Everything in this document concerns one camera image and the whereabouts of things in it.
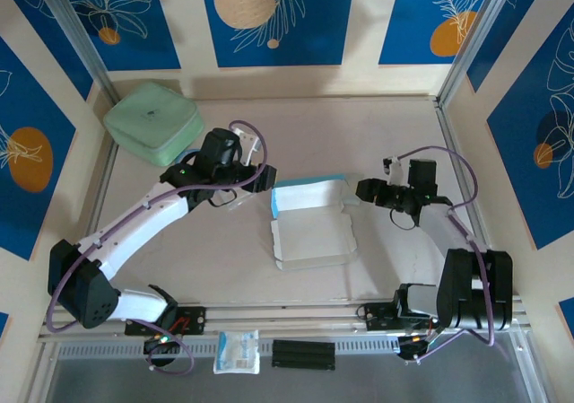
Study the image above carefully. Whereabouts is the teal white paper box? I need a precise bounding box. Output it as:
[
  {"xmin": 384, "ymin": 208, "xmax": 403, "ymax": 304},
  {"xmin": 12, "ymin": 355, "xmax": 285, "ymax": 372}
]
[{"xmin": 268, "ymin": 171, "xmax": 362, "ymax": 272}]

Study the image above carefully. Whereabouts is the black rectangular block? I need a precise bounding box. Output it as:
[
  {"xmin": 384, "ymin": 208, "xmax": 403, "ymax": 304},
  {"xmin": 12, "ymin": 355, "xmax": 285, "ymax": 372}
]
[{"xmin": 272, "ymin": 338, "xmax": 336, "ymax": 372}]

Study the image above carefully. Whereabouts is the thin black wire loop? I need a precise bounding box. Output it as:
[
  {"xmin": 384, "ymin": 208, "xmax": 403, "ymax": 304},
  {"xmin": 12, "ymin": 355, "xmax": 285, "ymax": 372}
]
[{"xmin": 388, "ymin": 206, "xmax": 416, "ymax": 232}]

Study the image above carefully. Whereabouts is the green zip pouch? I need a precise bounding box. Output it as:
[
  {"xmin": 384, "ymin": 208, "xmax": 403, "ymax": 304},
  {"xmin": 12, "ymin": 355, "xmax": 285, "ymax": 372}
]
[{"xmin": 102, "ymin": 83, "xmax": 205, "ymax": 167}]

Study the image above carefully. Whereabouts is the white gauze packet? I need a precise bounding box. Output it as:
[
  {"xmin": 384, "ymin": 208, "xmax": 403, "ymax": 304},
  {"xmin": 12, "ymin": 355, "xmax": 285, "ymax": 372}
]
[{"xmin": 213, "ymin": 329, "xmax": 262, "ymax": 375}]

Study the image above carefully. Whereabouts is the purple cable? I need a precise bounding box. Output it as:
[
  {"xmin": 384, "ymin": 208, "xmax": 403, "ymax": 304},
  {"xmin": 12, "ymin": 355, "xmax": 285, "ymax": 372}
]
[
  {"xmin": 394, "ymin": 145, "xmax": 512, "ymax": 364},
  {"xmin": 46, "ymin": 118, "xmax": 269, "ymax": 376}
]

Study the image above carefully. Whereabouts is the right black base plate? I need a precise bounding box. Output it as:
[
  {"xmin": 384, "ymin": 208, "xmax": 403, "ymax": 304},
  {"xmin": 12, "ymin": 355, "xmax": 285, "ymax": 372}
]
[{"xmin": 361, "ymin": 302, "xmax": 446, "ymax": 332}]

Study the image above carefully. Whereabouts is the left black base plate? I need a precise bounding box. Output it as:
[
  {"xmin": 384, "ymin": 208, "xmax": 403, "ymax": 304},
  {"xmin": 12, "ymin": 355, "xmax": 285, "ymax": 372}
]
[{"xmin": 124, "ymin": 306, "xmax": 207, "ymax": 337}]

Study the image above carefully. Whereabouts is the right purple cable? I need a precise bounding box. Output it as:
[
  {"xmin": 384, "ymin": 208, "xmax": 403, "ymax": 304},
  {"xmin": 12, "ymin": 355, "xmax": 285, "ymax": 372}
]
[{"xmin": 394, "ymin": 145, "xmax": 512, "ymax": 364}]

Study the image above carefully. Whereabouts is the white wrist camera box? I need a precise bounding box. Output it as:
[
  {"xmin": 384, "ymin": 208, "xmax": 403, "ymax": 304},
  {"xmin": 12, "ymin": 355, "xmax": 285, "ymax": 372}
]
[
  {"xmin": 382, "ymin": 154, "xmax": 405, "ymax": 185},
  {"xmin": 230, "ymin": 123, "xmax": 264, "ymax": 167}
]

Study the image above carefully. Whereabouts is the aluminium corner post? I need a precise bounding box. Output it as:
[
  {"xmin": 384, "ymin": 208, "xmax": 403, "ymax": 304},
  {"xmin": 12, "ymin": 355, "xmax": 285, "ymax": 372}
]
[
  {"xmin": 33, "ymin": 0, "xmax": 121, "ymax": 103},
  {"xmin": 437, "ymin": 0, "xmax": 524, "ymax": 103}
]

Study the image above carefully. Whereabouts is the aluminium side rail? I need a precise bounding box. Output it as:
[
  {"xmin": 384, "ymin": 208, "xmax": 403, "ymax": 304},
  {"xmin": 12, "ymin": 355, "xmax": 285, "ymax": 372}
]
[
  {"xmin": 434, "ymin": 99, "xmax": 508, "ymax": 297},
  {"xmin": 65, "ymin": 142, "xmax": 120, "ymax": 305}
]

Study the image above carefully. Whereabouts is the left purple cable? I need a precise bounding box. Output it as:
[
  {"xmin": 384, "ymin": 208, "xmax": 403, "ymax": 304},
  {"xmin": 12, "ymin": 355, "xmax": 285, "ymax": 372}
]
[{"xmin": 46, "ymin": 118, "xmax": 269, "ymax": 376}]

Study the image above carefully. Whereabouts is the clear plastic bag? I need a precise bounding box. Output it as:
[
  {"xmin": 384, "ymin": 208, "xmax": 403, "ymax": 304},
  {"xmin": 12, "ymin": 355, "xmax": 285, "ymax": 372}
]
[{"xmin": 222, "ymin": 191, "xmax": 253, "ymax": 212}]

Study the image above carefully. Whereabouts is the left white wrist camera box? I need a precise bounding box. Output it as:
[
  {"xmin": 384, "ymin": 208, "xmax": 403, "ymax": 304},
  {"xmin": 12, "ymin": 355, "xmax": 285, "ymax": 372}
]
[{"xmin": 230, "ymin": 123, "xmax": 264, "ymax": 167}]

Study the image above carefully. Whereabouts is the grey metal sheet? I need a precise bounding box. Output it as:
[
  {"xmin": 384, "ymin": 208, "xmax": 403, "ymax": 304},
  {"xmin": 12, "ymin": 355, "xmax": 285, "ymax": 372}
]
[{"xmin": 26, "ymin": 342, "xmax": 552, "ymax": 403}]

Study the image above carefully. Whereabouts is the small black circuit board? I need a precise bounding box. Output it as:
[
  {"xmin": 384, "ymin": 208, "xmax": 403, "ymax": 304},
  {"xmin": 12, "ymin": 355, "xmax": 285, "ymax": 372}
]
[
  {"xmin": 143, "ymin": 334, "xmax": 181, "ymax": 357},
  {"xmin": 396, "ymin": 330, "xmax": 445, "ymax": 364}
]

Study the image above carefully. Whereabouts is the aluminium cross rail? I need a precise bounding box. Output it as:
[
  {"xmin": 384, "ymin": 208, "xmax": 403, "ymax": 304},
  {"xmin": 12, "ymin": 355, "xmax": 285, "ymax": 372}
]
[{"xmin": 38, "ymin": 295, "xmax": 533, "ymax": 344}]

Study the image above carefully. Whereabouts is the grey slotted cable duct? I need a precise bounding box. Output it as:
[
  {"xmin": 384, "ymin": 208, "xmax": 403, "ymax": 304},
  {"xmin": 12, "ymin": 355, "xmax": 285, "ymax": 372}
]
[{"xmin": 56, "ymin": 336, "xmax": 403, "ymax": 360}]

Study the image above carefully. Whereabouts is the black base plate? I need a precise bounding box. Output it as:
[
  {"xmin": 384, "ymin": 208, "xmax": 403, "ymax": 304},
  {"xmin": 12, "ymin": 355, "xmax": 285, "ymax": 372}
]
[
  {"xmin": 361, "ymin": 302, "xmax": 446, "ymax": 332},
  {"xmin": 124, "ymin": 306, "xmax": 207, "ymax": 337}
]

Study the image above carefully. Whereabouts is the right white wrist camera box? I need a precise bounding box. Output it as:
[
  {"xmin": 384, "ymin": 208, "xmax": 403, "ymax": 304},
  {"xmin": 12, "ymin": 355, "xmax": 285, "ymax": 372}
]
[{"xmin": 382, "ymin": 154, "xmax": 405, "ymax": 185}]

